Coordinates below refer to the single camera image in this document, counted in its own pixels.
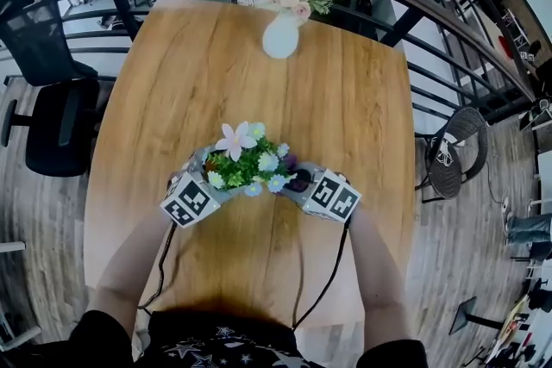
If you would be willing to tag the black stand with flat base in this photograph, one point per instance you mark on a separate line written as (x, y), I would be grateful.
(463, 316)

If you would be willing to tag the black star print shirt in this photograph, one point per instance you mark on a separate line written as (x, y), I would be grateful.
(215, 347)

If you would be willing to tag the person's right forearm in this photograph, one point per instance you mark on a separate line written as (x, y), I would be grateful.
(379, 271)

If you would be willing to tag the black mesh office chair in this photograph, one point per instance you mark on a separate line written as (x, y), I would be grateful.
(56, 129)

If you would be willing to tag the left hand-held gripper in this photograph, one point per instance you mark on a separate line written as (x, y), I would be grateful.
(187, 200)

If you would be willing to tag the person's left forearm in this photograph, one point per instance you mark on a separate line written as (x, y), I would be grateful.
(129, 271)

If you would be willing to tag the dark wicker chair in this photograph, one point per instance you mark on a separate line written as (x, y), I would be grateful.
(457, 159)

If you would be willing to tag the white ceramic vase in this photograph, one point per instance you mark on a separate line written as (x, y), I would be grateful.
(280, 41)

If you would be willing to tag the artificial flower bouquet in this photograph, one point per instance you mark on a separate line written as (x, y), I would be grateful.
(243, 168)

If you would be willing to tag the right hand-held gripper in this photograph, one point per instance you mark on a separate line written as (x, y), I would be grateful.
(334, 196)

